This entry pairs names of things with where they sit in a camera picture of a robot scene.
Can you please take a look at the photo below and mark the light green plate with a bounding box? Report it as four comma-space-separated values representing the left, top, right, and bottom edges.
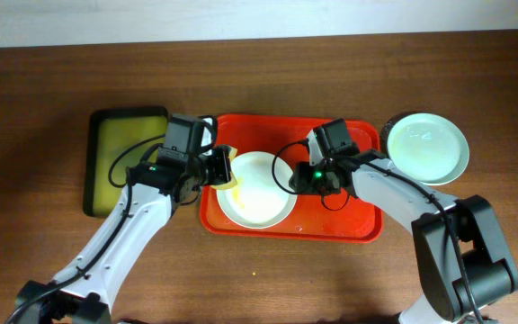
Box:
380, 112, 469, 181

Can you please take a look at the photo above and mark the black tray with yellow liquid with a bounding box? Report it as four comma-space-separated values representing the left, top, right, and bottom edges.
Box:
83, 105, 169, 218

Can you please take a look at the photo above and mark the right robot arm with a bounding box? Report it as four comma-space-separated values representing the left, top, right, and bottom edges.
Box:
289, 149, 518, 323

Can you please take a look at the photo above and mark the white plate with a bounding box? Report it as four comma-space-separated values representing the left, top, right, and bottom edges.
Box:
216, 151, 297, 230

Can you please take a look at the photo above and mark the light blue plate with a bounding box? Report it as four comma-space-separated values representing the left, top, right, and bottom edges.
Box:
417, 167, 465, 185

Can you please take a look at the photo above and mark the green and yellow sponge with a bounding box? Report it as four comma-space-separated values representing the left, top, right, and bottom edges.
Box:
208, 145, 237, 190

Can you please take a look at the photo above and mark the red plastic tray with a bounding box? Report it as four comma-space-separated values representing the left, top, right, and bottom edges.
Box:
200, 113, 383, 244

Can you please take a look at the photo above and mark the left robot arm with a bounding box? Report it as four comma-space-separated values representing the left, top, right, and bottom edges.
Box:
7, 143, 237, 323

